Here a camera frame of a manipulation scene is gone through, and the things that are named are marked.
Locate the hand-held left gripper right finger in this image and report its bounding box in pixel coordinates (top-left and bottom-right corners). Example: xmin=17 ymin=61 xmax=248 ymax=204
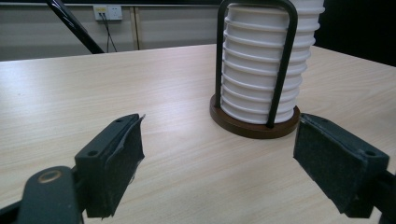
xmin=292 ymin=112 xmax=390 ymax=218

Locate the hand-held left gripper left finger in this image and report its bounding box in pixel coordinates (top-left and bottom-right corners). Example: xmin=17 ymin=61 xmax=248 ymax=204
xmin=74 ymin=113 xmax=147 ymax=218

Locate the black wire cup holder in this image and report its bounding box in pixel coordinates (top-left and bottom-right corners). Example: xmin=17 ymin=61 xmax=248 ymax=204
xmin=209 ymin=0 xmax=302 ymax=140

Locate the stack of white paper cups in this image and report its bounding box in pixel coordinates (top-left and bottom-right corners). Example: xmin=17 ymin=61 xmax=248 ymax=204
xmin=219 ymin=0 xmax=326 ymax=125

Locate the black folding chair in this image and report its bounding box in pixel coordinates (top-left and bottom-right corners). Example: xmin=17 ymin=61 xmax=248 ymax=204
xmin=46 ymin=0 xmax=106 ymax=55

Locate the black wall socket cable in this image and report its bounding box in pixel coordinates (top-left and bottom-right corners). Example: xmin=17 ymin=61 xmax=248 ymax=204
xmin=99 ymin=12 xmax=119 ymax=53

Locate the white wall socket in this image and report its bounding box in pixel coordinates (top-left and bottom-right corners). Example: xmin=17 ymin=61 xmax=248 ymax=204
xmin=92 ymin=5 xmax=123 ymax=21

